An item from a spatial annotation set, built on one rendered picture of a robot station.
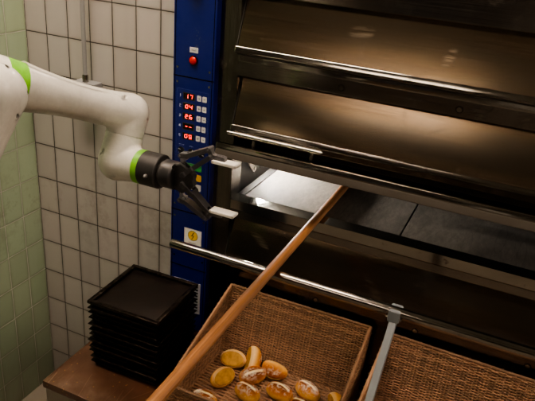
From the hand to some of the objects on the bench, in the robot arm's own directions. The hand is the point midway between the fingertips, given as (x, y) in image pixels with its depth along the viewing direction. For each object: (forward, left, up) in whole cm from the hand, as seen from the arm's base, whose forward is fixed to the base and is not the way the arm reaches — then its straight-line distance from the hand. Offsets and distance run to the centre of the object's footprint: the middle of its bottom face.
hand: (232, 190), depth 156 cm
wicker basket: (+65, +25, -91) cm, 114 cm away
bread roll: (-10, +28, -90) cm, 94 cm away
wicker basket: (+6, +29, -91) cm, 96 cm away
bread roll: (+4, +42, -90) cm, 99 cm away
